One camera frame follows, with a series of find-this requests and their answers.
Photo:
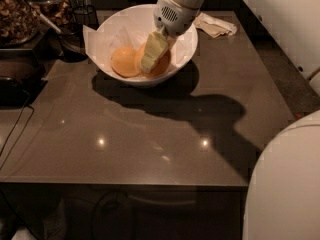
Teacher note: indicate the white ceramic bowl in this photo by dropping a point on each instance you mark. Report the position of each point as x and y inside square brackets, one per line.
[143, 14]

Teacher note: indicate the crumpled beige napkin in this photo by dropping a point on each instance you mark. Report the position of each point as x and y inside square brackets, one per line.
[213, 26]

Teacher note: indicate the black wire mesh cup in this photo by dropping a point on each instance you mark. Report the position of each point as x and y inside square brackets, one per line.
[86, 15]

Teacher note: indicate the large glass snack jar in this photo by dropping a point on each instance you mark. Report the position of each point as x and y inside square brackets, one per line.
[18, 24]

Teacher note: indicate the white paper bowl liner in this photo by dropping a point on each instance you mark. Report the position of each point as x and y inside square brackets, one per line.
[100, 43]

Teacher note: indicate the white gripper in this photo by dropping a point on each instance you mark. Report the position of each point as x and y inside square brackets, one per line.
[171, 16]

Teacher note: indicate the black countertop appliance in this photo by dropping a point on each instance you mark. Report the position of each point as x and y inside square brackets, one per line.
[21, 80]

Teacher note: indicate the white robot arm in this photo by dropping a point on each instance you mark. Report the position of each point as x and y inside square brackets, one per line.
[282, 200]

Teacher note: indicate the orange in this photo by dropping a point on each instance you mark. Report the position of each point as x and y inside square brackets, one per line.
[122, 61]
[160, 68]

